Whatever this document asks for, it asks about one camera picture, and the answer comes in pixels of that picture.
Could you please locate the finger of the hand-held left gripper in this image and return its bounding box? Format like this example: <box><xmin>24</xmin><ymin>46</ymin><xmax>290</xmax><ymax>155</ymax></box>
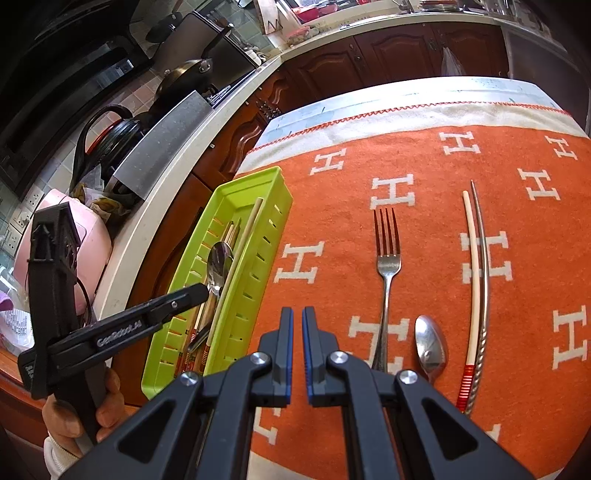
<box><xmin>147</xmin><ymin>283</ymin><xmax>211</xmax><ymax>326</ymax></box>

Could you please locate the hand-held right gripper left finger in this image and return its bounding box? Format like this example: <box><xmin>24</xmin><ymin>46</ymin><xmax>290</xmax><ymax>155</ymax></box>
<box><xmin>60</xmin><ymin>307</ymin><xmax>295</xmax><ymax>480</ymax></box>

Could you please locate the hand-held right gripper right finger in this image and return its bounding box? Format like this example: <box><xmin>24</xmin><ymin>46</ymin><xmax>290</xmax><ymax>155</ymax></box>
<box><xmin>302</xmin><ymin>307</ymin><xmax>534</xmax><ymax>480</ymax></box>

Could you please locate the large metal spoon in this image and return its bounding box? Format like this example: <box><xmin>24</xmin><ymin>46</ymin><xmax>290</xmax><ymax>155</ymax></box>
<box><xmin>186</xmin><ymin>241</ymin><xmax>235</xmax><ymax>365</ymax></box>

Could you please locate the green plastic utensil tray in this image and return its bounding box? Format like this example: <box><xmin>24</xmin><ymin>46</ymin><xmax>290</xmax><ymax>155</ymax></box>
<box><xmin>141</xmin><ymin>166</ymin><xmax>294</xmax><ymax>401</ymax></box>

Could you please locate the metal fork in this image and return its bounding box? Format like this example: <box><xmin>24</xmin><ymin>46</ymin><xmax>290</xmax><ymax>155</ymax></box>
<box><xmin>373</xmin><ymin>208</ymin><xmax>402</xmax><ymax>371</ymax></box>

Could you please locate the small metal spoon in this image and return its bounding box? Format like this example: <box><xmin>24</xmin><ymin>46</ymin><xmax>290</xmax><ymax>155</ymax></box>
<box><xmin>414</xmin><ymin>315</ymin><xmax>448</xmax><ymax>385</ymax></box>

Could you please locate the person's left hand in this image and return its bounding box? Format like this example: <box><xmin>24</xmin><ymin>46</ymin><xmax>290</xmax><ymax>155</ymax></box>
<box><xmin>41</xmin><ymin>367</ymin><xmax>123</xmax><ymax>457</ymax></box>

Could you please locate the white printed bag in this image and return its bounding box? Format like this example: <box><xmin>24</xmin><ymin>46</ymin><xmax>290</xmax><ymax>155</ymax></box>
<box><xmin>0</xmin><ymin>309</ymin><xmax>36</xmax><ymax>348</ymax></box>

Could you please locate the pink rice cooker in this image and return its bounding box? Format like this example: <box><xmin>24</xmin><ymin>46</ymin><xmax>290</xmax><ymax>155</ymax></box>
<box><xmin>13</xmin><ymin>188</ymin><xmax>114</xmax><ymax>319</ymax></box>

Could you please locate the crumpled yellowish plastic bag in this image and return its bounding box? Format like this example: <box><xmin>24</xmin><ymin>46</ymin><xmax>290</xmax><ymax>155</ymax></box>
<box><xmin>69</xmin><ymin>182</ymin><xmax>123</xmax><ymax>222</ymax></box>

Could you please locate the steel splash plate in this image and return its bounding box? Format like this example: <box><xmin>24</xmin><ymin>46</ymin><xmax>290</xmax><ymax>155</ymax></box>
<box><xmin>113</xmin><ymin>90</ymin><xmax>213</xmax><ymax>201</ymax></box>

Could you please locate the orange patterned blanket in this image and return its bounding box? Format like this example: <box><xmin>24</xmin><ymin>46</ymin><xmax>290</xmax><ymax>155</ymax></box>
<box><xmin>233</xmin><ymin>88</ymin><xmax>591</xmax><ymax>480</ymax></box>

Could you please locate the black kettle with red trim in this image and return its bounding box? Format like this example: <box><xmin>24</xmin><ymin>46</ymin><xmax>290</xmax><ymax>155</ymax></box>
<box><xmin>69</xmin><ymin>105</ymin><xmax>145</xmax><ymax>197</ymax></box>

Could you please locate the black range hood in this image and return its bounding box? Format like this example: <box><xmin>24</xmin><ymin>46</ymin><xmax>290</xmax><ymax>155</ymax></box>
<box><xmin>0</xmin><ymin>0</ymin><xmax>153</xmax><ymax>204</ymax></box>

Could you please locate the black pot with lid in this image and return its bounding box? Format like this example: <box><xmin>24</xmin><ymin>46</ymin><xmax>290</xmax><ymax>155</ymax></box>
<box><xmin>154</xmin><ymin>58</ymin><xmax>215</xmax><ymax>100</ymax></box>

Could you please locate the stainless steel pot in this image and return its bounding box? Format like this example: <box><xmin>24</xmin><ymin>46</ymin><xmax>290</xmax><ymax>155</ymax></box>
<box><xmin>182</xmin><ymin>11</ymin><xmax>260</xmax><ymax>88</ymax></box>

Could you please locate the small hanging plastic bag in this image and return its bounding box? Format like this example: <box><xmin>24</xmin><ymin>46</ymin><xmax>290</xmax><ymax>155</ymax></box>
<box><xmin>440</xmin><ymin>45</ymin><xmax>463</xmax><ymax>78</ymax></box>

